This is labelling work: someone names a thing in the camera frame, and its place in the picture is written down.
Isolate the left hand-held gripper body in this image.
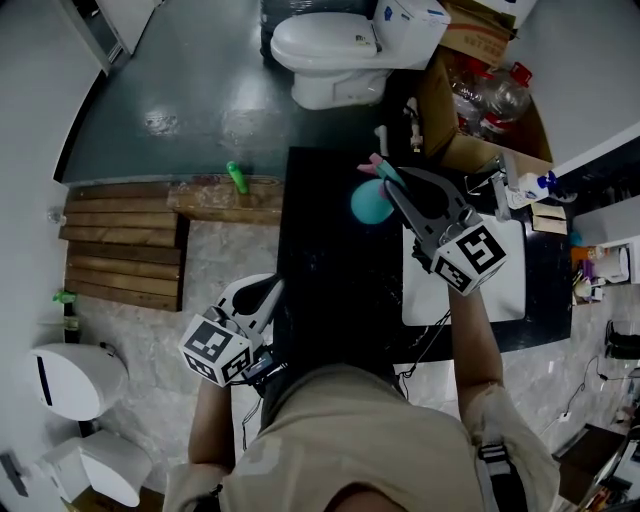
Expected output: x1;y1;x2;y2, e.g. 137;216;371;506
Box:
177;305;274;388

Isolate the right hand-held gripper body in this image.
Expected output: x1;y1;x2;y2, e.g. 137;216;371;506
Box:
423;203;508;297

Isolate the teal spray bottle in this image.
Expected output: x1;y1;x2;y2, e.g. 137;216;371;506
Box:
349;153;409;227

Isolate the person's left forearm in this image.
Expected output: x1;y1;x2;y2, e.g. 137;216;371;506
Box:
188;381;237;469

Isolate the person's right forearm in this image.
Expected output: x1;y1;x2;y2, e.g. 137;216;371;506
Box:
445;286;504;417

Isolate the white soap pump bottle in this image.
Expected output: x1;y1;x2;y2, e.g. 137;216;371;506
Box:
506;169;577;209

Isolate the orange drink bottle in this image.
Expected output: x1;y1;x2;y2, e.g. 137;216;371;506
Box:
570;244;608;263

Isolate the green cap cleaner bottle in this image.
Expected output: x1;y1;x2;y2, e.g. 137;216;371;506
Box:
51;289;82;332

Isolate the small black screen device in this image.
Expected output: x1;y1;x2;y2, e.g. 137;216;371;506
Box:
241;349;289;387

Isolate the white sink basin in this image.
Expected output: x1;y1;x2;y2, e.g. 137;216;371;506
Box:
400;216;528;328

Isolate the chrome faucet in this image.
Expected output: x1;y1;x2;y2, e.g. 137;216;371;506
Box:
464;151;522;224

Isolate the open cardboard box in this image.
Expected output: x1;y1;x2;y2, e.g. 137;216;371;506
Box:
418;49;556;176

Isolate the black marble table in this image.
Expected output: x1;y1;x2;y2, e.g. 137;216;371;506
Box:
275;145;574;364

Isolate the wooden beam step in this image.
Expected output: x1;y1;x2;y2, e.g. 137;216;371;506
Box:
166;176;287;227

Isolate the small brown paper packet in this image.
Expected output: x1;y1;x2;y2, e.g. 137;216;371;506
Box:
530;200;569;237

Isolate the clear jug red cap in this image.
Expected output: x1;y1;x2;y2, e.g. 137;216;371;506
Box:
449;54;482;132
479;61;534;137

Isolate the wooden slat platform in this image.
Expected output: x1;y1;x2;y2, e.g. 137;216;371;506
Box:
58;181;191;313

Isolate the white round bin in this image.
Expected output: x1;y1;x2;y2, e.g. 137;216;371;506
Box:
26;341;129;422

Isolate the white cylinder roll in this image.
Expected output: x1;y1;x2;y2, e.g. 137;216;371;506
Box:
596;243;633;283

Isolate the person's beige shirt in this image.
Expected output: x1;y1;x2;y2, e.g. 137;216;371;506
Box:
164;363;562;512

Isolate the white toilet with sticker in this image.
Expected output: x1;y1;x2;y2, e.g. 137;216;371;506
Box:
269;0;452;111

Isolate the dark wooden table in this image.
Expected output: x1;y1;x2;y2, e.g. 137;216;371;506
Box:
551;421;627;502

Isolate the white door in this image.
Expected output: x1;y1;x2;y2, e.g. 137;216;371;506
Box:
64;0;167;76

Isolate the grey shoulder strap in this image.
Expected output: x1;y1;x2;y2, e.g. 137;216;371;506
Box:
474;439;532;512

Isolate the grey door handle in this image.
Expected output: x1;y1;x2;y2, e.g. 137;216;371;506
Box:
0;449;32;497

